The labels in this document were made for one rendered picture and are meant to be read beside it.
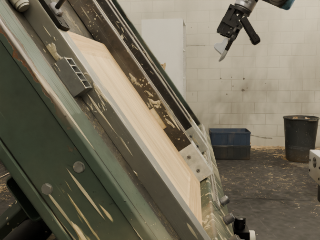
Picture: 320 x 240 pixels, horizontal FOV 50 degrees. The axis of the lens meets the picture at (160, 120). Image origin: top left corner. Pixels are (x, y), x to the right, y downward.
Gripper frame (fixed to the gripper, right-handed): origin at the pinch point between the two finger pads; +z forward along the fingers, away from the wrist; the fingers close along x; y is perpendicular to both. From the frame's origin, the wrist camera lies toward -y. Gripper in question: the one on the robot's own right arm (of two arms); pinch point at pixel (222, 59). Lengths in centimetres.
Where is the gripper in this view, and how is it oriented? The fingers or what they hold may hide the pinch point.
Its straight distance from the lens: 140.4
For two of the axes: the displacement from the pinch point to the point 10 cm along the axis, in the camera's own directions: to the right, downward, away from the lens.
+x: -1.4, 1.2, -9.8
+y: -8.8, -4.6, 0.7
